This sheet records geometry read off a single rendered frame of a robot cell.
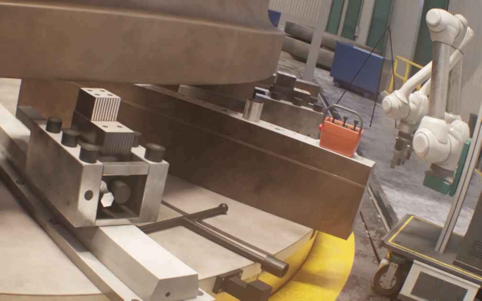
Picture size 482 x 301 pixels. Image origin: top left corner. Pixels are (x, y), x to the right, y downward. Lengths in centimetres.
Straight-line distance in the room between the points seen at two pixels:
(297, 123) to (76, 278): 229
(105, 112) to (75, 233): 43
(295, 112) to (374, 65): 853
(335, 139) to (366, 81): 955
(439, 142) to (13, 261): 190
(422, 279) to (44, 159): 192
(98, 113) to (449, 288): 192
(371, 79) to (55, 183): 1066
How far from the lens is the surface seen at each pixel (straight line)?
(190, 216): 251
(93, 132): 193
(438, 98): 268
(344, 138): 273
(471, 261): 295
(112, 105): 199
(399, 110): 284
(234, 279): 217
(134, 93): 311
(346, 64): 1234
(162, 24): 225
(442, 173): 284
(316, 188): 279
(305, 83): 510
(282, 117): 378
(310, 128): 381
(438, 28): 267
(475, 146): 294
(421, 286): 295
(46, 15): 197
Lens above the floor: 125
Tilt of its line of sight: 14 degrees down
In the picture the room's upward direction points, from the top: 15 degrees clockwise
